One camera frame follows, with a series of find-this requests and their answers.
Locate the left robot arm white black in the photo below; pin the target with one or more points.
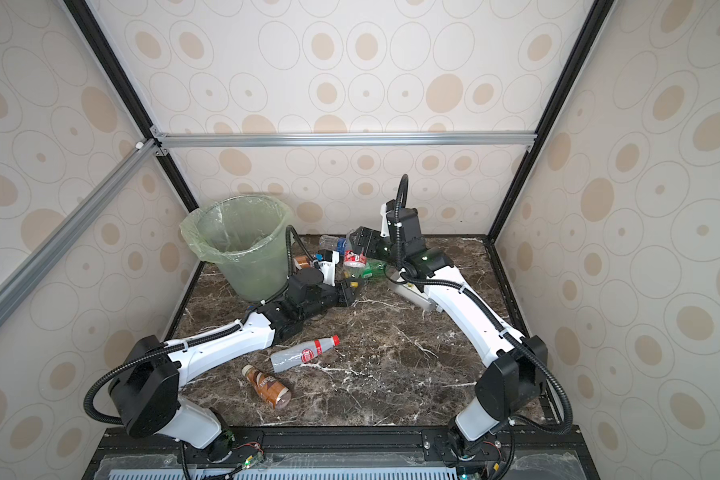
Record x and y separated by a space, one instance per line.
146 389

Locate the brown Nescafe bottle front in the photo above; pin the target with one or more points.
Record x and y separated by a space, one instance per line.
268 388

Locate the brown Nescafe bottle near bin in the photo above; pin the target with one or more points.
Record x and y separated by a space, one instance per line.
302 261

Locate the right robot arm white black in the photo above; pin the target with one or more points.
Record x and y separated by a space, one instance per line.
512 377

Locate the green mesh bin with liner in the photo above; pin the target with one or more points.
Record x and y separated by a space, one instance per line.
244 237

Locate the brown nescafe bottle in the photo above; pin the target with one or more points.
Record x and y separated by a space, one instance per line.
268 388
302 261

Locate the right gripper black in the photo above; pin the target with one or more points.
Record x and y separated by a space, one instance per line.
374 237

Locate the horizontal aluminium rail back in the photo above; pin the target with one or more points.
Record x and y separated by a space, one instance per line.
333 140

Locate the Pocari Sweat clear bottle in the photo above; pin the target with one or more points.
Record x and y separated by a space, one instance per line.
333 243

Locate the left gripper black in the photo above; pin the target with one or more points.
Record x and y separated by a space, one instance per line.
344 292

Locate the clear cola bottle yellow cap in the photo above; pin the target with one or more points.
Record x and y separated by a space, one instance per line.
354 261

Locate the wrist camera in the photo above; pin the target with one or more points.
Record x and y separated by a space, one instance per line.
327 261
387 215

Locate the diagonal aluminium rail left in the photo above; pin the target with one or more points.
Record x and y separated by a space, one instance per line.
15 289

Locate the green soda bottle yellow cap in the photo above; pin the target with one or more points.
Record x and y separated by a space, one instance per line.
373 270

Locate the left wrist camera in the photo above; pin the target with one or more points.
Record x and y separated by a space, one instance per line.
327 261

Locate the square matcha label bottle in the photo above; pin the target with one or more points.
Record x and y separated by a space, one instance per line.
411 293

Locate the white bottle red cap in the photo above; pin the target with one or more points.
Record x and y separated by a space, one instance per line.
302 353

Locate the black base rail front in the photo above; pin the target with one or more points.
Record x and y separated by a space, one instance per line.
410 452

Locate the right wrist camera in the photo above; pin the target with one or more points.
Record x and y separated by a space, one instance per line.
387 215

